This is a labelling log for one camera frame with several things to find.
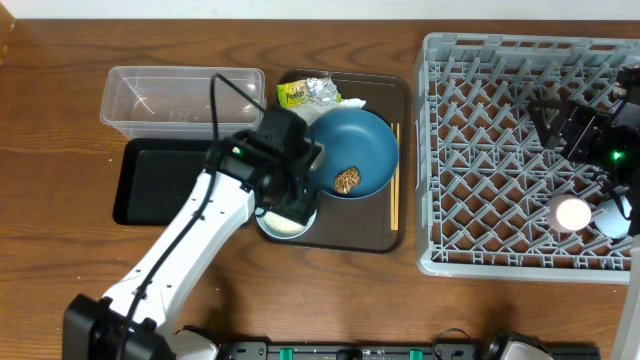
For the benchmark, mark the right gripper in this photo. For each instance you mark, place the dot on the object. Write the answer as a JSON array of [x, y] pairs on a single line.
[[588, 122]]

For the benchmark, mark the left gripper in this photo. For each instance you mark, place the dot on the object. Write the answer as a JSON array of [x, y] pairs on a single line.
[[307, 202]]

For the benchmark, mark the light blue rice bowl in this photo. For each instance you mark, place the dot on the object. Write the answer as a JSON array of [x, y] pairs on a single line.
[[271, 234]]

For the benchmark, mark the pile of white rice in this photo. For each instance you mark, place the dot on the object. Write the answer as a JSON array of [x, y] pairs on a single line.
[[281, 225]]

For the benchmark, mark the brown morel mushroom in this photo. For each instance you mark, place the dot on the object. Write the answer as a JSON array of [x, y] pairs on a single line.
[[347, 180]]

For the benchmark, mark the large blue plate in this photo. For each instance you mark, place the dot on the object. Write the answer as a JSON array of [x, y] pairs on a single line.
[[355, 138]]

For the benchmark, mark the white pink cup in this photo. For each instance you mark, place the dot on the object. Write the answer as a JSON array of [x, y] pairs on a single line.
[[568, 213]]

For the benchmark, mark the white blue cup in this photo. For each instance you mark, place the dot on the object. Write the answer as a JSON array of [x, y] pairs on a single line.
[[610, 221]]

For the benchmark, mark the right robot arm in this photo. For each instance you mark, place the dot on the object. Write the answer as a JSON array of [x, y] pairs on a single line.
[[622, 179]]

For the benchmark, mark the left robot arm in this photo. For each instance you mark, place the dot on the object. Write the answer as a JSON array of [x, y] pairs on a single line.
[[136, 317]]

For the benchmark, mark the grey dishwasher rack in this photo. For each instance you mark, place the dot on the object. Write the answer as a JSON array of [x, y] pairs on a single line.
[[483, 178]]

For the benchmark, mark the white paper napkin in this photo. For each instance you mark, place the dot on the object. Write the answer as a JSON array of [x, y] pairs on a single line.
[[310, 112]]

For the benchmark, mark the yellow-green snack wrapper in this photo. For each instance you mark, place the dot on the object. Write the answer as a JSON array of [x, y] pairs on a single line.
[[292, 94]]

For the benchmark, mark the brown serving tray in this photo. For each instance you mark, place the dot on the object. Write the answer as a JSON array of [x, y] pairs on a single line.
[[363, 224]]

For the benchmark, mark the crumpled aluminium foil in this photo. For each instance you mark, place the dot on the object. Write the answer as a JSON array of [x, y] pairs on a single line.
[[322, 91]]

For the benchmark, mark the left wooden chopstick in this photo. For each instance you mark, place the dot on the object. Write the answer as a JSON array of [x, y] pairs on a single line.
[[393, 194]]

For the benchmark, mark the wooden chopstick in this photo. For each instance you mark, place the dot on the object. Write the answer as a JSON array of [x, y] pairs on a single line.
[[397, 133], [393, 194]]

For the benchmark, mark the right wooden chopstick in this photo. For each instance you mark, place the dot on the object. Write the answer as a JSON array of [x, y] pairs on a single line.
[[397, 133]]

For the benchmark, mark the black plastic tray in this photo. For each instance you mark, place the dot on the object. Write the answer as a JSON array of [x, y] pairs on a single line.
[[156, 178]]

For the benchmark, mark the clear plastic bin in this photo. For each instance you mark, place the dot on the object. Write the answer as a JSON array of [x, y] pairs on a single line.
[[169, 102]]

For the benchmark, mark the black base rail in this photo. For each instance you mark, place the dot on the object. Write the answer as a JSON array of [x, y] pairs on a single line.
[[264, 351]]

